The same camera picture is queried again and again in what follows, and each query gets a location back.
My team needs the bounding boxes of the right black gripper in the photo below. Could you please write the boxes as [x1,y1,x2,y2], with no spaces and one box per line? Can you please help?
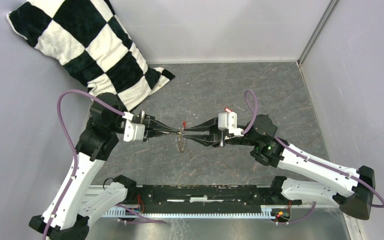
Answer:
[183,116,258,148]

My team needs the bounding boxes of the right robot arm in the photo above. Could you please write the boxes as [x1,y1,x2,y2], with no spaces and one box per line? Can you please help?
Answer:
[182,112,376,220]

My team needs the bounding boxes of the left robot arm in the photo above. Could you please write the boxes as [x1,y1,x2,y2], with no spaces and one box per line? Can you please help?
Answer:
[29,92,179,240]

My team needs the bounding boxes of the small red key tag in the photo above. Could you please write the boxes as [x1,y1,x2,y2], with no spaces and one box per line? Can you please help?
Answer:
[224,107,233,113]

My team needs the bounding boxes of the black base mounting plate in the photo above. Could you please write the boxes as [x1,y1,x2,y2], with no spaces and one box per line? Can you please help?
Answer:
[120,185,303,214]

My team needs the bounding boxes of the black white checkered pillow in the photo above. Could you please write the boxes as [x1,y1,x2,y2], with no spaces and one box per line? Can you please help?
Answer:
[7,0,175,111]

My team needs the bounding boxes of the aluminium corner profile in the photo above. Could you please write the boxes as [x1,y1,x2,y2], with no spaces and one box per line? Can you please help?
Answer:
[296,0,340,69]

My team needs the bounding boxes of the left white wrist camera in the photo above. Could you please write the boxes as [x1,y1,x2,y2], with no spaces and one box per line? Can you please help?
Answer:
[122,112,146,142]

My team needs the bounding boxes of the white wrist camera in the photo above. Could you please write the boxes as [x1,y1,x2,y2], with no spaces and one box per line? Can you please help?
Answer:
[217,111,243,137]
[122,112,146,142]

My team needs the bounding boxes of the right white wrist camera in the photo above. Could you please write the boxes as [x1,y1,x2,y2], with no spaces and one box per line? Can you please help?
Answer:
[217,111,243,137]

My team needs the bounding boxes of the aluminium frame rail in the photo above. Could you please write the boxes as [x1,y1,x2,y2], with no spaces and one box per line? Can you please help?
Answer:
[44,184,365,240]

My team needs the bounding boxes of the white slotted cable duct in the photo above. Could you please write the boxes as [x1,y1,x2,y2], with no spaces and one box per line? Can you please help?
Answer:
[102,206,274,220]

